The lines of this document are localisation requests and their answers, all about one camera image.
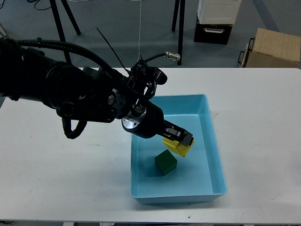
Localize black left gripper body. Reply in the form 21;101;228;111
121;102;175;138

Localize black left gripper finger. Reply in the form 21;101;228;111
164;126;193;146

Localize yellow wooden block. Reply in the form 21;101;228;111
162;138;195;157

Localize green wooden block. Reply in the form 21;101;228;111
154;149;178;176

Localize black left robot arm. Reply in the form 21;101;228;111
0;38;194;146

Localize light wooden box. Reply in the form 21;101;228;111
238;28;301;68

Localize light blue plastic bin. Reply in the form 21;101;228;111
131;94;227;204

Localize black table leg right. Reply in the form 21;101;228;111
171;0;186;66

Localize black table leg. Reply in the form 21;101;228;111
49;0;82;65
171;0;186;66

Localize white plastic container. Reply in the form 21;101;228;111
198;0;242;24

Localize black table leg left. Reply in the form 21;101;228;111
49;0;82;65

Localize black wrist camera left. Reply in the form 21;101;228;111
127;60;167;100

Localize black cable tie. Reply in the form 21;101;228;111
96;27;130;75

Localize white hanging cord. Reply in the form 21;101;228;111
137;0;143;59

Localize black box with handle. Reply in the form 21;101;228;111
194;21;233;45

